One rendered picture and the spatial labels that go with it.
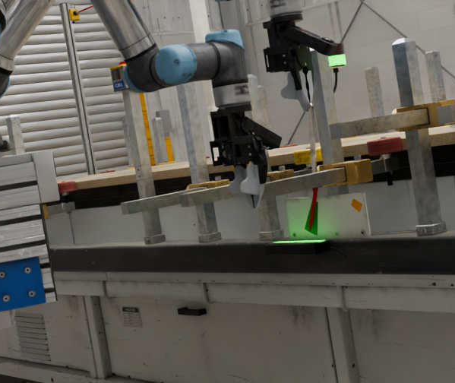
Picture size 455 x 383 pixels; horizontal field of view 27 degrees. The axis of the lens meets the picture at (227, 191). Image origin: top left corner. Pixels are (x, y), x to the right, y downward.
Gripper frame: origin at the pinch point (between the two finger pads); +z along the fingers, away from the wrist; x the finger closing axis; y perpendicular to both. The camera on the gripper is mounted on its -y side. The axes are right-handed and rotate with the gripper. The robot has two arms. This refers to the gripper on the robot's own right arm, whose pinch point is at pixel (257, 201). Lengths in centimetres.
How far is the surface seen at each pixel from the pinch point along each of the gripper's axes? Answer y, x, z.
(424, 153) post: -27.6, 22.8, -4.4
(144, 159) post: -28, -78, -12
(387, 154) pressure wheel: -41.0, 1.1, -4.3
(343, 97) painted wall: -724, -647, -45
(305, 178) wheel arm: -13.4, 1.5, -2.8
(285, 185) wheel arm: -7.1, 1.5, -2.3
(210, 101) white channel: -123, -161, -31
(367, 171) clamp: -29.0, 5.0, -1.8
